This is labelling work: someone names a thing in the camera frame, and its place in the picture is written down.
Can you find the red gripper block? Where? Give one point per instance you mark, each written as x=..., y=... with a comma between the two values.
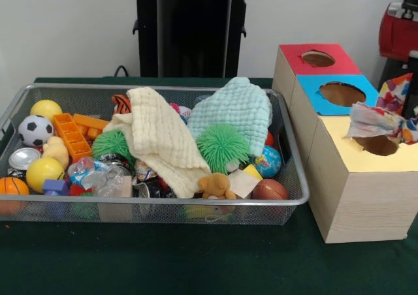
x=398, y=37

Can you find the multicoloured heart print cloth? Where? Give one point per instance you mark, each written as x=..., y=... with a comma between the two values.
x=375, y=122

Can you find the mint green waffle cloth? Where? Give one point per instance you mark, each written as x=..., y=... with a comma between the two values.
x=235, y=112

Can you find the large green spiky ball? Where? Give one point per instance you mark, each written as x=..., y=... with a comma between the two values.
x=223, y=148

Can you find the cream waffle cloth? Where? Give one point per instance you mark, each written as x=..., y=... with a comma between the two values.
x=156, y=135

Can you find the wooden box with three holes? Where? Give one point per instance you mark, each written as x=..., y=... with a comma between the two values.
x=359, y=203

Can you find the black upright panel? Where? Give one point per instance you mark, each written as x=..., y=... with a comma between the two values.
x=388, y=71

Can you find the brown toy football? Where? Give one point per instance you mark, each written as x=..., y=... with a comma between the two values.
x=269, y=190

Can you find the dark green table cloth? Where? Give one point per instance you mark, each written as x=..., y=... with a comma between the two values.
x=196, y=262

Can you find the orange plastic toy block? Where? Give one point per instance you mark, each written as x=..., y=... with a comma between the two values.
x=75, y=138

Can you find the yellow ball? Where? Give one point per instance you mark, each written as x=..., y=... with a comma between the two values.
x=45, y=109
x=45, y=175

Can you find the black and white soccer ball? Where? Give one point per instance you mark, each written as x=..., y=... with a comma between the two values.
x=35, y=130

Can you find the orange ball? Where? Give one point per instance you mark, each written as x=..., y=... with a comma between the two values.
x=13, y=187

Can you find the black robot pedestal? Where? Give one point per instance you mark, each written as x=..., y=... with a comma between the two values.
x=192, y=30

